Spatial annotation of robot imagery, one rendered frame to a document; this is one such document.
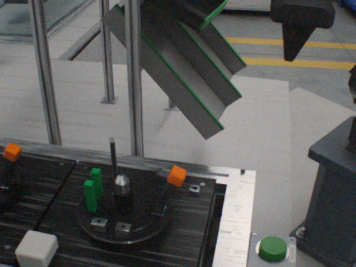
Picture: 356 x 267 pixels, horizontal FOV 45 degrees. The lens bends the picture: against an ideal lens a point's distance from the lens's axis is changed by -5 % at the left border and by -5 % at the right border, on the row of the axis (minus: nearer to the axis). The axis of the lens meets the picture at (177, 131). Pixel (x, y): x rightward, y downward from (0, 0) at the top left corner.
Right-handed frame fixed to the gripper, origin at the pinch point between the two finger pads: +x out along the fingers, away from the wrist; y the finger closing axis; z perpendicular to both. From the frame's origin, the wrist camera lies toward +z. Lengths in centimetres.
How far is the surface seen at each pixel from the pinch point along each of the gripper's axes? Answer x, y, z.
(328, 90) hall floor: 123, -244, -52
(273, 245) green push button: 28.2, 6.3, -1.9
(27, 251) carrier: 27.0, 16.3, 30.0
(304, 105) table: 39, -57, -11
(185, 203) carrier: 28.6, -0.2, 11.6
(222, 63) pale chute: 23.7, -42.6, 11.1
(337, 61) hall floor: 122, -301, -66
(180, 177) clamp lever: 18.8, 5.8, 11.7
